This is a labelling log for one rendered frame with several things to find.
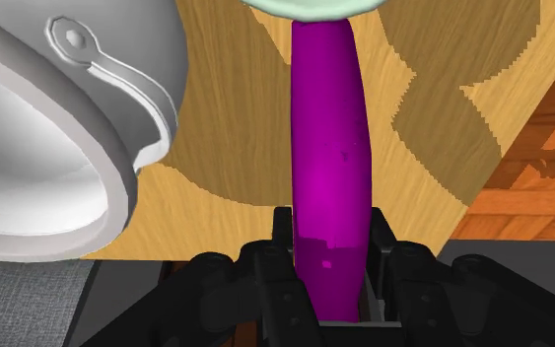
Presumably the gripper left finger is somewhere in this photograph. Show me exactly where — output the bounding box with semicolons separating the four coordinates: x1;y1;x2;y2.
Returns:
80;206;327;347

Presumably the white pot with handle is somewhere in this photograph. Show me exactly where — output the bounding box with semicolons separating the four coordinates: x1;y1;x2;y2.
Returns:
0;0;190;263

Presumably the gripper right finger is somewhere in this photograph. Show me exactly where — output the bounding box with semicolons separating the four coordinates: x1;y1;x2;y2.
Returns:
357;207;555;347

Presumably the purple long eggplant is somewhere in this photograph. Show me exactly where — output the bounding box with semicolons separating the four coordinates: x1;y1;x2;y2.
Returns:
290;18;374;324

